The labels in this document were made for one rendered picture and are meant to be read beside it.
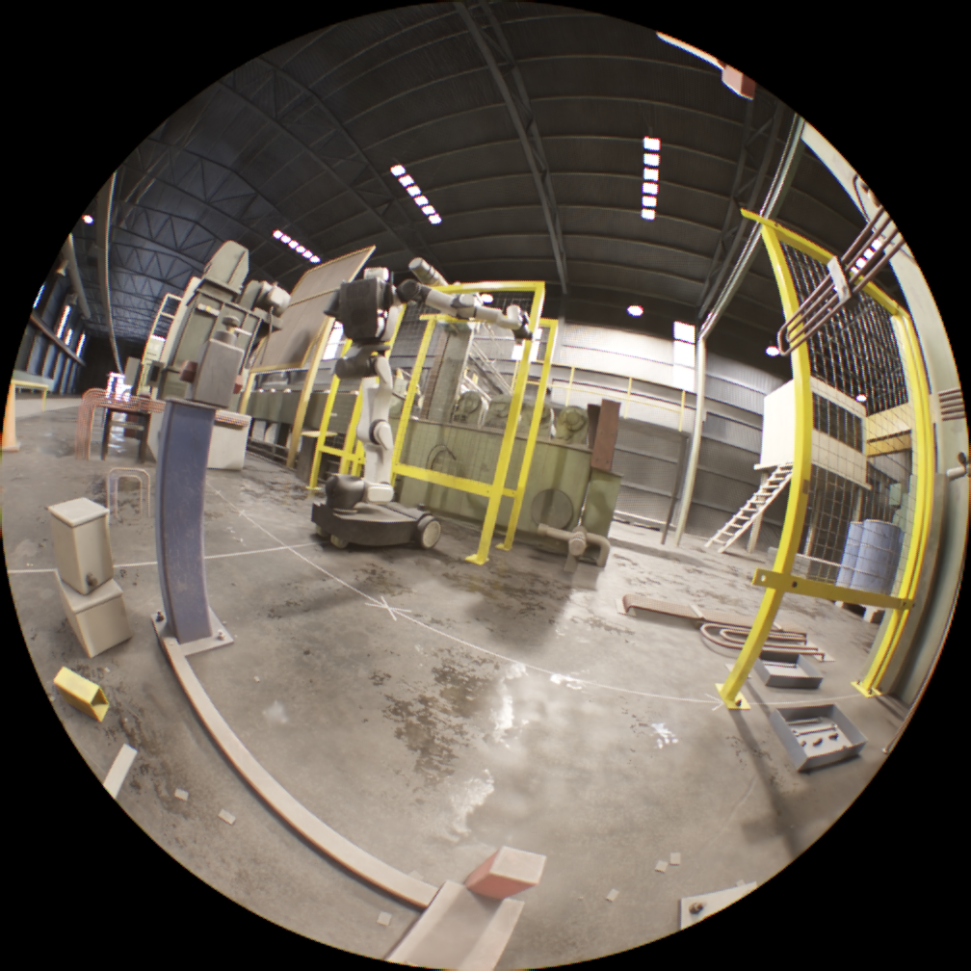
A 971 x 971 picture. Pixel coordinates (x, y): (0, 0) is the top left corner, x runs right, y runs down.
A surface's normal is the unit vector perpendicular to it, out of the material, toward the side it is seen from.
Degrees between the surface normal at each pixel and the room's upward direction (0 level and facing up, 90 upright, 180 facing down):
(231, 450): 90
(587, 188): 173
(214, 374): 90
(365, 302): 125
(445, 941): 0
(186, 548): 90
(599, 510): 90
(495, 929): 0
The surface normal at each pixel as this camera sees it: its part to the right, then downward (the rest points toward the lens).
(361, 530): 0.65, 0.18
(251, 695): 0.22, -0.98
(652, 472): -0.33, -0.04
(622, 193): -0.26, 0.96
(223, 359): 0.92, 0.22
